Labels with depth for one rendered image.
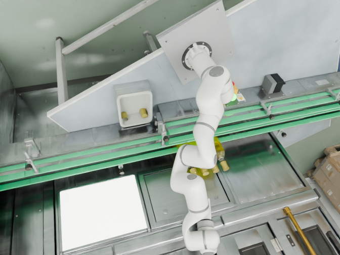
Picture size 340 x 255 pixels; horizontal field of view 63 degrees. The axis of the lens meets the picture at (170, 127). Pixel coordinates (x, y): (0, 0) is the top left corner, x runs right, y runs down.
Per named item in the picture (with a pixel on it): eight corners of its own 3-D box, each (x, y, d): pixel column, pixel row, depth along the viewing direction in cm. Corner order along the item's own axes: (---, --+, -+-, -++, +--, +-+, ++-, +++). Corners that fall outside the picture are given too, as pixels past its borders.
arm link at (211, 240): (196, 247, 109) (220, 244, 108) (193, 220, 116) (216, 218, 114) (201, 257, 120) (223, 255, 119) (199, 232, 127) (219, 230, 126)
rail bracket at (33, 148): (32, 145, 145) (31, 182, 131) (20, 124, 132) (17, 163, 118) (42, 143, 146) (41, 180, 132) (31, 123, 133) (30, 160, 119)
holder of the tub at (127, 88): (119, 122, 155) (121, 132, 151) (113, 84, 135) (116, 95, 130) (149, 116, 159) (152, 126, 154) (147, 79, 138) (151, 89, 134)
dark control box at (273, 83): (261, 85, 167) (267, 94, 162) (264, 74, 161) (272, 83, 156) (272, 82, 169) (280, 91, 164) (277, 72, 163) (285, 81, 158)
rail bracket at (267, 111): (256, 103, 159) (268, 120, 150) (260, 94, 153) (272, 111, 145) (263, 102, 160) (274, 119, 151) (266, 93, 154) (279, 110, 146)
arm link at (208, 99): (197, 131, 114) (185, 108, 102) (217, 87, 123) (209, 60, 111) (218, 136, 109) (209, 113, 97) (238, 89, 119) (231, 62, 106)
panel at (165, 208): (57, 192, 149) (60, 257, 128) (56, 189, 146) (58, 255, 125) (212, 157, 168) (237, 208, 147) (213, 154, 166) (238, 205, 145)
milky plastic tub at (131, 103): (117, 116, 151) (120, 128, 146) (113, 85, 134) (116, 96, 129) (149, 111, 155) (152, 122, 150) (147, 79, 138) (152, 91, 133)
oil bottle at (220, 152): (201, 133, 164) (215, 163, 151) (202, 127, 160) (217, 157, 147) (210, 131, 165) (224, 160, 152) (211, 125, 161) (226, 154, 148)
